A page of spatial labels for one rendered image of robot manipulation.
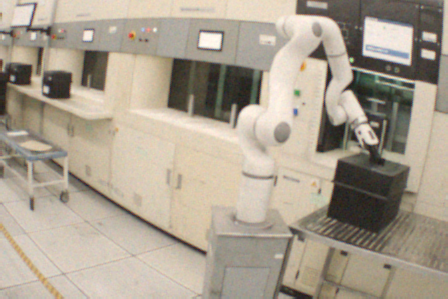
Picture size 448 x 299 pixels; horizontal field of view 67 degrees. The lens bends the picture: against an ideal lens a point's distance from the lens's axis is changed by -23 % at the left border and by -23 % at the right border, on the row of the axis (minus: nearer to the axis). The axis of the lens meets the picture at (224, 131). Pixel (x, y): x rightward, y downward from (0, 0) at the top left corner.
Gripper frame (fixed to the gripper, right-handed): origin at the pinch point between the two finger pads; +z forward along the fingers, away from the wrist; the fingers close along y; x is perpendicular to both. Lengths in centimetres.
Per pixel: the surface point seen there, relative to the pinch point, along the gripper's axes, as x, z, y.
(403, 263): -5, 45, -30
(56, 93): 222, -195, -18
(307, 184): 55, -13, 25
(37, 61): 357, -356, 26
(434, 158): -17.5, 15.5, 31.2
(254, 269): 44, 18, -50
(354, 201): 12.3, 12.0, -13.7
